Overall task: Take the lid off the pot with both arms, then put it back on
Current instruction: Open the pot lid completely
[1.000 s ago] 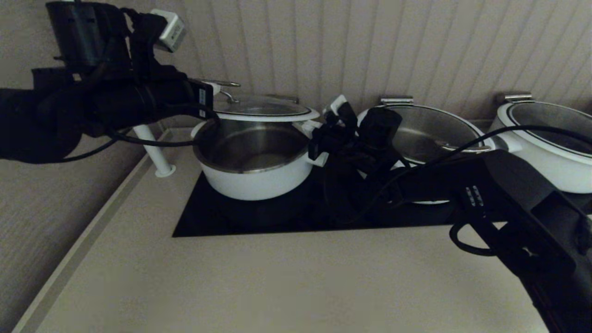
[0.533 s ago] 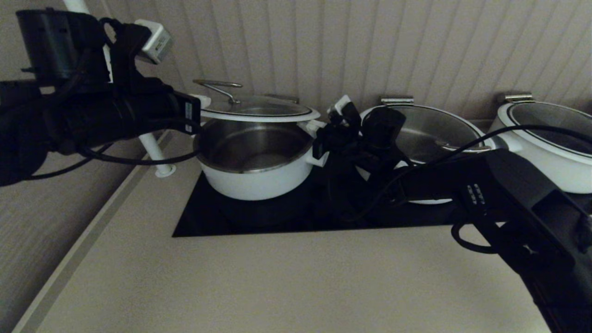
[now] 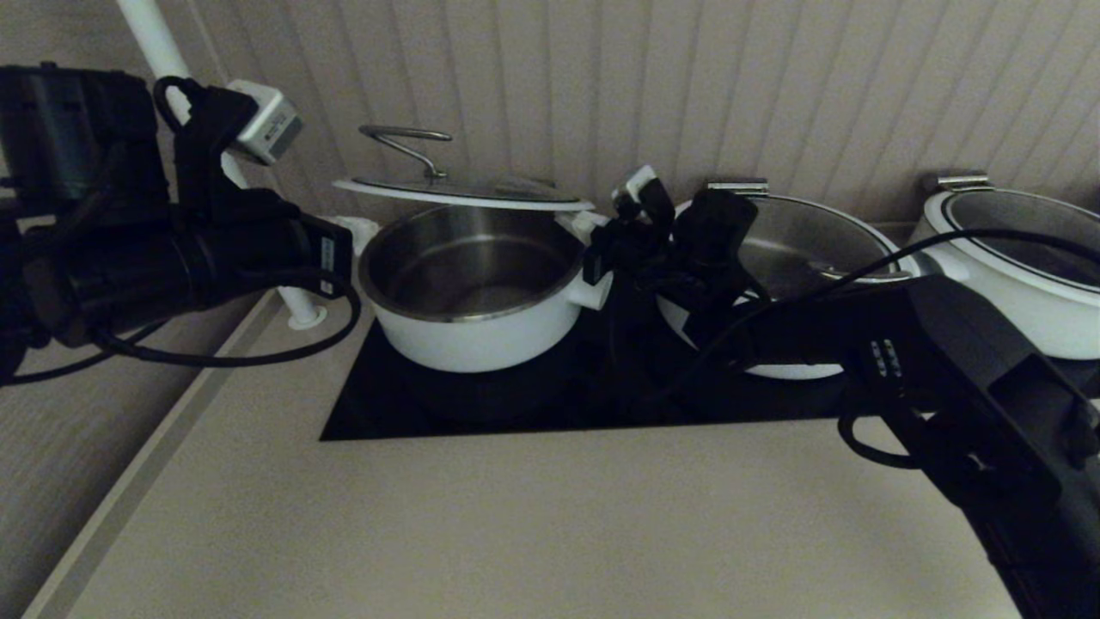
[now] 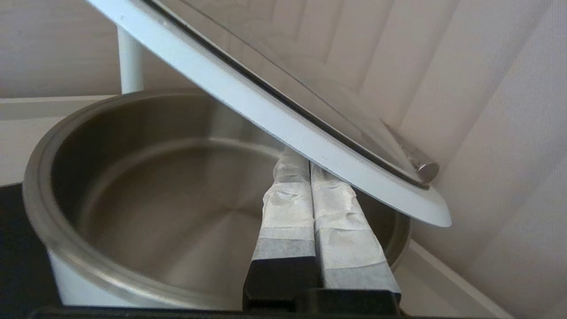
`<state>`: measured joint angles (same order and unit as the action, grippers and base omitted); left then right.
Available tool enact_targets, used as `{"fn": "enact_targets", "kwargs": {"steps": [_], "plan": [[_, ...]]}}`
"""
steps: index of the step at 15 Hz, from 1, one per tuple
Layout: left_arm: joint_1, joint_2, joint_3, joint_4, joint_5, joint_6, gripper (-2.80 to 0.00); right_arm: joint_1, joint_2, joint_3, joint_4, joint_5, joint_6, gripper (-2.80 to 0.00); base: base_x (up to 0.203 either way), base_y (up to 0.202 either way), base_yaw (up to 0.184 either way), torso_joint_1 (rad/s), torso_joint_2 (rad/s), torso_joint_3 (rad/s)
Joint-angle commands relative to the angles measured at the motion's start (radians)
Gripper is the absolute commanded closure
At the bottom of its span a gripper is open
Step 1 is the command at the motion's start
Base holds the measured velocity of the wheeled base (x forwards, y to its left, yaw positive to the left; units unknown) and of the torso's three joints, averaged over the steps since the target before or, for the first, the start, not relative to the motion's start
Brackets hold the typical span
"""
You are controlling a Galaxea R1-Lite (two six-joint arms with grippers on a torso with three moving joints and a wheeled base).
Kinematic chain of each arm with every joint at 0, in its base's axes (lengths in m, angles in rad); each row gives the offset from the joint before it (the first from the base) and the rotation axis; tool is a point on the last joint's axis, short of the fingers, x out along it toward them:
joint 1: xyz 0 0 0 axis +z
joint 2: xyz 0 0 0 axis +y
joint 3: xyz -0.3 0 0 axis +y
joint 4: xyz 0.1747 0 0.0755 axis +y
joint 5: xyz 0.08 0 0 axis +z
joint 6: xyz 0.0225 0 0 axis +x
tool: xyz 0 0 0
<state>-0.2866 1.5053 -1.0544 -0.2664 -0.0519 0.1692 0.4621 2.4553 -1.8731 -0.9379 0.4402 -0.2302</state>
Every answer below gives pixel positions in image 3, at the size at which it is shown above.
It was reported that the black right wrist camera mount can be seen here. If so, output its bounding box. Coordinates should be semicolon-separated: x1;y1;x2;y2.
636;176;761;285

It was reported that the white round pot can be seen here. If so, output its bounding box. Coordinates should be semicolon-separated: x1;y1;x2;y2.
902;215;1100;360
357;204;614;375
657;249;919;382

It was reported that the glass lid with steel handle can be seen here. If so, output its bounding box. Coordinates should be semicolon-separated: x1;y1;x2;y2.
333;126;596;213
920;189;1100;306
679;196;917;302

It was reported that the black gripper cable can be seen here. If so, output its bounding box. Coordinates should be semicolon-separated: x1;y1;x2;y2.
679;227;1100;396
0;271;363;385

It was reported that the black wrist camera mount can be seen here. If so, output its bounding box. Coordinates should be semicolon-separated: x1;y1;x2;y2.
0;64;259;207
636;176;761;285

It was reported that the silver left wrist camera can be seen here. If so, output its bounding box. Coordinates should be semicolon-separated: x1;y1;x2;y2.
227;79;304;167

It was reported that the white support pole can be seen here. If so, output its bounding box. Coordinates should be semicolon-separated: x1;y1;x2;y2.
116;0;329;332

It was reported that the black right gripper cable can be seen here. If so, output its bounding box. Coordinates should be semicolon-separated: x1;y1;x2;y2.
679;227;1100;396

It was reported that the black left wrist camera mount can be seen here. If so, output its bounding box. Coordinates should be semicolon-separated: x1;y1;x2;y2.
0;64;259;207

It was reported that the small black glass hob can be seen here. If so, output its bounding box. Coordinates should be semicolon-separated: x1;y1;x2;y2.
1031;348;1100;401

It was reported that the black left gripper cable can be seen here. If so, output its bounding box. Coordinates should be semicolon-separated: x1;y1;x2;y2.
0;271;363;385

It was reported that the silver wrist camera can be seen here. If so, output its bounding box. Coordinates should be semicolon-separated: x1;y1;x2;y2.
227;79;304;167
612;166;659;216

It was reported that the wide black glass hob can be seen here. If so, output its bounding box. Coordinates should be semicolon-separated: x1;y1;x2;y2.
318;288;860;443

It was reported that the black right arm cable loop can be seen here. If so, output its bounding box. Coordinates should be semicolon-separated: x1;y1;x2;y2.
838;411;925;470

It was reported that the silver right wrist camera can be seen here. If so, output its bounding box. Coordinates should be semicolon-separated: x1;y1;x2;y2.
612;166;659;216

